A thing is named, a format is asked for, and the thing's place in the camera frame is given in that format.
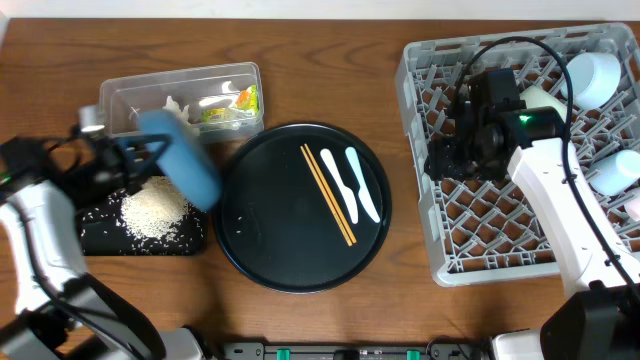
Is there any green orange snack wrapper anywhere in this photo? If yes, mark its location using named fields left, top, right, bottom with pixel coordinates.
left=199, top=85, right=259, bottom=126

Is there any white rice pile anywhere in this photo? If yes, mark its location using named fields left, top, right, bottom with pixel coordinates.
left=79, top=174, right=206, bottom=246

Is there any dark blue plate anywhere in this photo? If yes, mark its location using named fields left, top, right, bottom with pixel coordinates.
left=137, top=110, right=223, bottom=212

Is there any white plastic knife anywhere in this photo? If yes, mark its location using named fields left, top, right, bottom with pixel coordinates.
left=345, top=147, right=381, bottom=223
left=320, top=148, right=359, bottom=224

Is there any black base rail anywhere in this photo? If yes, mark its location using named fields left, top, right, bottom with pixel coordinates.
left=222, top=337, right=495, bottom=360

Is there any black round tray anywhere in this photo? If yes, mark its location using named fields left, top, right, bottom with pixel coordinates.
left=213, top=123, right=392, bottom=293

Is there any grey dishwasher rack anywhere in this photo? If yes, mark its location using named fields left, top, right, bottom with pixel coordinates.
left=395, top=23, right=639, bottom=287

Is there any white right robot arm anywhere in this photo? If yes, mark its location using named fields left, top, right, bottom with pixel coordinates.
left=425, top=105, right=639, bottom=359

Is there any clear plastic bin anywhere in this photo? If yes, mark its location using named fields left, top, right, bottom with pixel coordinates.
left=98, top=62, right=264, bottom=144

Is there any pale green bowl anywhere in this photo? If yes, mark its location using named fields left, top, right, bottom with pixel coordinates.
left=520, top=86, right=567, bottom=121

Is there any white napkin waste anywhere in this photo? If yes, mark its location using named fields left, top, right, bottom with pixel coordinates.
left=163, top=96, right=200, bottom=136

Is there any light blue saucer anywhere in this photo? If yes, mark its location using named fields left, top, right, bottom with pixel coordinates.
left=566, top=52, right=621, bottom=111

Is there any black square mat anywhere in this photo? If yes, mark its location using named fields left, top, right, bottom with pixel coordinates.
left=74, top=169, right=209, bottom=257

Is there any pink cup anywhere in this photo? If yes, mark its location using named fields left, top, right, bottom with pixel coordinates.
left=624, top=192, right=640, bottom=222

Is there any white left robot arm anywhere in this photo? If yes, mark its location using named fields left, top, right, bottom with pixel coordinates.
left=1, top=135, right=212, bottom=359

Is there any small white cup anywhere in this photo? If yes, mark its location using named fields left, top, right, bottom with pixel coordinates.
left=590, top=149, right=640, bottom=196

